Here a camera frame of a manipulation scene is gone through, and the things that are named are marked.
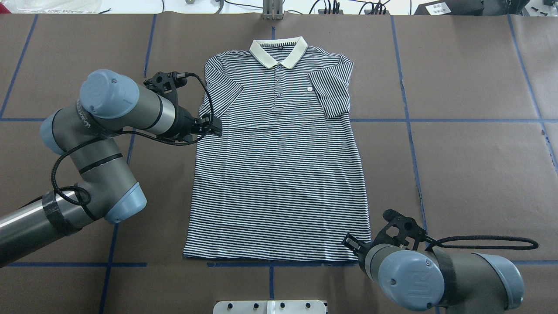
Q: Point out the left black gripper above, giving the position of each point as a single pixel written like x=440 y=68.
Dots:
x=183 y=123

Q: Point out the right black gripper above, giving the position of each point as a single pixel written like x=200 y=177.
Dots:
x=352 y=242

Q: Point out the blue white striped polo shirt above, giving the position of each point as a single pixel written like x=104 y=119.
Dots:
x=284 y=181

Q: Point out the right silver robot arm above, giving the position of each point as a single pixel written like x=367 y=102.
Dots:
x=460 y=283

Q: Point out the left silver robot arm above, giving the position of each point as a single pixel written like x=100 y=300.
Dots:
x=91 y=178

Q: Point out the clear plastic bag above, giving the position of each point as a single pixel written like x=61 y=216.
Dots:
x=53 y=6

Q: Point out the black rectangular box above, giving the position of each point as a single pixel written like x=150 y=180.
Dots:
x=451 y=7

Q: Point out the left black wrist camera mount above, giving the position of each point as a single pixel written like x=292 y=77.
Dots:
x=166 y=84

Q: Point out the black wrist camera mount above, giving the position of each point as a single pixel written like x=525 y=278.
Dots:
x=398 y=229
x=166 y=84

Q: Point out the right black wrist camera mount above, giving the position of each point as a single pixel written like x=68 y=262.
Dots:
x=398 y=229

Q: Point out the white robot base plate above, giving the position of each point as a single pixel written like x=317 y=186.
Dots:
x=271 y=307

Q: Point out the aluminium frame post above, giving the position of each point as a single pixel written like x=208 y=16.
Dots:
x=272 y=10

